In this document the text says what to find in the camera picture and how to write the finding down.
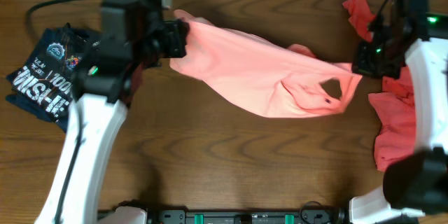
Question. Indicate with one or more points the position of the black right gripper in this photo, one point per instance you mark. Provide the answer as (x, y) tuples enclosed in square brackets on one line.
[(361, 65)]

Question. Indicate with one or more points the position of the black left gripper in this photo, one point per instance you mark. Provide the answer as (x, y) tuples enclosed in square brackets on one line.
[(172, 37)]

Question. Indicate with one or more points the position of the salmon pink printed t-shirt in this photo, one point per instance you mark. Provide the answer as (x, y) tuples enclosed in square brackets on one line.
[(263, 78)]

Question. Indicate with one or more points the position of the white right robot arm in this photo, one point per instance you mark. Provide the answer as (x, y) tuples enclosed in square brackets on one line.
[(417, 185)]

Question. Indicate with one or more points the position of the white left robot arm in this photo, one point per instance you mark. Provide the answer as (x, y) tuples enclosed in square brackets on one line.
[(104, 84)]

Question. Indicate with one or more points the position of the red crumpled t-shirt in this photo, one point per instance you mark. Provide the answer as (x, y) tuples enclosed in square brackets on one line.
[(394, 104)]

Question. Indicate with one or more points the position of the folded navy printed t-shirt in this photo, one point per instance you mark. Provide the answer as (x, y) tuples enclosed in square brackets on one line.
[(42, 86)]

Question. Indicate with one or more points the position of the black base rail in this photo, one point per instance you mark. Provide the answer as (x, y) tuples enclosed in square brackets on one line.
[(311, 215)]

